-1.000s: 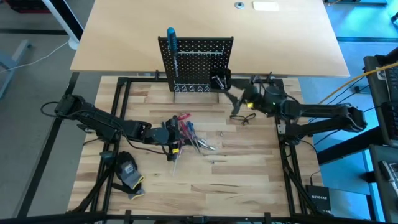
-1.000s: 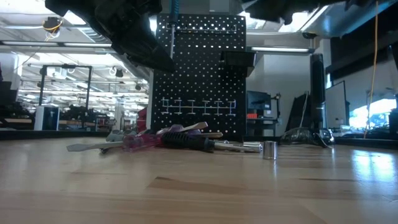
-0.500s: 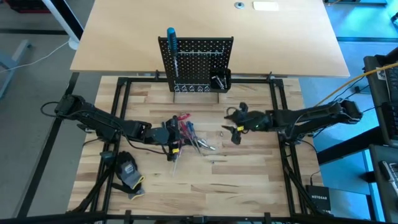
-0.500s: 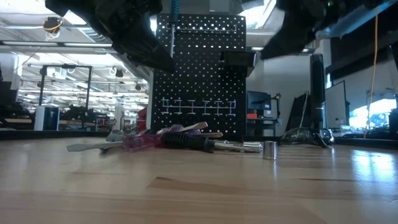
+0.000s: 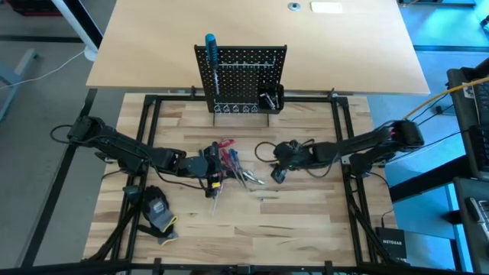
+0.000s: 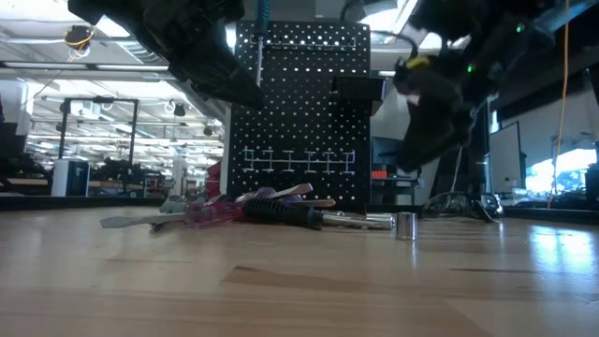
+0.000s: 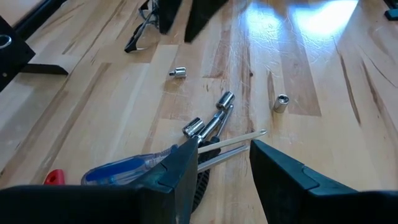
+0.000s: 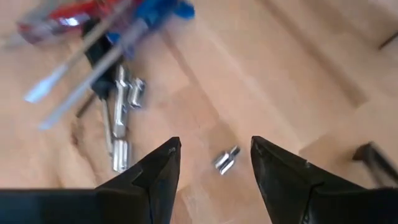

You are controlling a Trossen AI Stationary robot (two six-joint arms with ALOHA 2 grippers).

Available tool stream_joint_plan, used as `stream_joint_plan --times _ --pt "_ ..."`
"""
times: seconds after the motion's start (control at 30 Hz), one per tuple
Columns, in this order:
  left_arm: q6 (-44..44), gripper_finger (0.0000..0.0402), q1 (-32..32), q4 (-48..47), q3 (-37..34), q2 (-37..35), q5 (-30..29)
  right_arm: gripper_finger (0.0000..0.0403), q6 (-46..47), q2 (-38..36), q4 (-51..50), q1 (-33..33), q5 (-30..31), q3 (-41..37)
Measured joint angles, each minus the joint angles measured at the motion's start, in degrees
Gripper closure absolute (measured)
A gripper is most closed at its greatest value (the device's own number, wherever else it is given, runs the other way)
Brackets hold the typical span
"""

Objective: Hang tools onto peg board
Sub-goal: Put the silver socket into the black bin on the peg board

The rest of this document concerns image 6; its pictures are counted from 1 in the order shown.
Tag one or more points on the chrome socket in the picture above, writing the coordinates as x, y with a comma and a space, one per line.
406, 227

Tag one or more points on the white blue bin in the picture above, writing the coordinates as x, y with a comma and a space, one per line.
63, 178

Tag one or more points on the red cabinet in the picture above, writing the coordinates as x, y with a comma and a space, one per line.
214, 180

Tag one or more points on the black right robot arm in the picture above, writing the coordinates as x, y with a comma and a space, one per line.
491, 28

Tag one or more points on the black pegboard stand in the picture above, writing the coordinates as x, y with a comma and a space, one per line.
299, 131

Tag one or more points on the black upright column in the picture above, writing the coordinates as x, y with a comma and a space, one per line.
478, 178

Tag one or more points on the grey black screwdriver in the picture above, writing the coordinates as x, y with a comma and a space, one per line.
195, 201
173, 206

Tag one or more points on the white board panel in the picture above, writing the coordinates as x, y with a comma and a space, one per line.
505, 159

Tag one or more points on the small orange item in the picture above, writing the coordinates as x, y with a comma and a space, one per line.
380, 174

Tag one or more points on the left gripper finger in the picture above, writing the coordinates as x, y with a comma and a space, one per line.
229, 86

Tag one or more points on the black clear safety glasses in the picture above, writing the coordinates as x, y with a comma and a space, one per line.
489, 206

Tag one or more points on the long thin chrome bar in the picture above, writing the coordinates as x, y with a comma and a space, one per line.
381, 221

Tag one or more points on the teal black screwdriver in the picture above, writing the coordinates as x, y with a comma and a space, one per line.
263, 19

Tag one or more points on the black plastic bin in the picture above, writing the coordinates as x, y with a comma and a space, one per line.
360, 93

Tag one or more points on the dark computer monitor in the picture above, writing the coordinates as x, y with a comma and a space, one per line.
386, 150

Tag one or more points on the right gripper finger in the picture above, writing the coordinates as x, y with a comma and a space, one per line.
435, 136

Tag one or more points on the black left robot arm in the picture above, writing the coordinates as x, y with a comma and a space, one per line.
103, 7

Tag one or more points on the white looped hook rail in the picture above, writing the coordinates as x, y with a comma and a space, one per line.
299, 162

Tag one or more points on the grey box mount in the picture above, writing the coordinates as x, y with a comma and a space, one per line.
330, 8

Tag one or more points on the black gantry frame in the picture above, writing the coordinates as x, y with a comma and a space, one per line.
100, 99

